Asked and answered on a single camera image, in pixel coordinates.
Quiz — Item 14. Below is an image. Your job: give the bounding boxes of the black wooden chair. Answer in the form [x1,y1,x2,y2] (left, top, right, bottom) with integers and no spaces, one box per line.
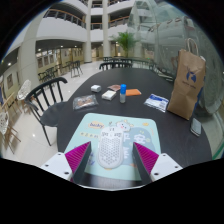
[24,76,69,147]

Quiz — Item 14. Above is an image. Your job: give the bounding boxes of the clear snack packet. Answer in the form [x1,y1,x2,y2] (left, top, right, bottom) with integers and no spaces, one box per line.
[72,94,99,111]

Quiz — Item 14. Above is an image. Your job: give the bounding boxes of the white chair with wooden legs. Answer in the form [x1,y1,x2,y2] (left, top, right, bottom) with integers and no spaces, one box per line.
[16,79,33,101]
[0,111,21,154]

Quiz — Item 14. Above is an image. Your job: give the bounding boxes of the brown paper bag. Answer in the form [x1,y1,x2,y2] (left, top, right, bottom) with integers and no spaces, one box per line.
[166,37,207,121]

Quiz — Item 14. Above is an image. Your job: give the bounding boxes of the small white box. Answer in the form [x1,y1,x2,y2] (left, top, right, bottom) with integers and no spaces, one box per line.
[90,84,102,93]

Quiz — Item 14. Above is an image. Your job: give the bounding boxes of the orange card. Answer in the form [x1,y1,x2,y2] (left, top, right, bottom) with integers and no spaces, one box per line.
[125,88,143,97]

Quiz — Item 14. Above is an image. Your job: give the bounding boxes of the potted green plant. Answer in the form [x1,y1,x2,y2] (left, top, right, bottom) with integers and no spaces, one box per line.
[111,31,141,58]

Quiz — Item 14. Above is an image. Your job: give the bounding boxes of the black chair behind table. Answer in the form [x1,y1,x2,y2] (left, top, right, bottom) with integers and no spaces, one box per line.
[98,60,133,71]

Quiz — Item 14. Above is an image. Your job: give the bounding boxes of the group of dark chairs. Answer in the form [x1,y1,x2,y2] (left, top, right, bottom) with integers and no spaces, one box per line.
[37,59,84,84]

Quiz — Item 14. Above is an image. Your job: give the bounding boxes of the flat white box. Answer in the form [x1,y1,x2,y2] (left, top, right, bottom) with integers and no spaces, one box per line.
[101,89,117,101]

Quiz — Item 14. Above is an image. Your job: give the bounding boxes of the clear plastic tissue pack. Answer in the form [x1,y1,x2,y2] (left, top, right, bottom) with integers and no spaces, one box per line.
[143,93,170,113]

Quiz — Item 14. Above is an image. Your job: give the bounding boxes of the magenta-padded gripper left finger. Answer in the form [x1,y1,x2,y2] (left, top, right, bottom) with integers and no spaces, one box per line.
[40,140,93,185]

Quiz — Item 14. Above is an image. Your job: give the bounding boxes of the grey smartphone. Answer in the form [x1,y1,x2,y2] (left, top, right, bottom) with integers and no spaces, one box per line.
[189,117,203,137]

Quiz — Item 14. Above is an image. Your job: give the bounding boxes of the light green cartoon mouse pad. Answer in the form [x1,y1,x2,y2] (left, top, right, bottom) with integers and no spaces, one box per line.
[63,112,162,182]

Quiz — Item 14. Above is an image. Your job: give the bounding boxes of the small blue-capped bottle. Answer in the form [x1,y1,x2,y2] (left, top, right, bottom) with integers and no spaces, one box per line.
[119,83,128,104]

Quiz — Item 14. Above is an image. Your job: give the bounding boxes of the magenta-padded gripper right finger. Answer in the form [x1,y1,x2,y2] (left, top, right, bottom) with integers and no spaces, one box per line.
[132,141,184,185]

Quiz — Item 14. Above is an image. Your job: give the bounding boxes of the white perforated computer mouse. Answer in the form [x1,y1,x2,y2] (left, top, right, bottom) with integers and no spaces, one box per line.
[97,125,125,170]

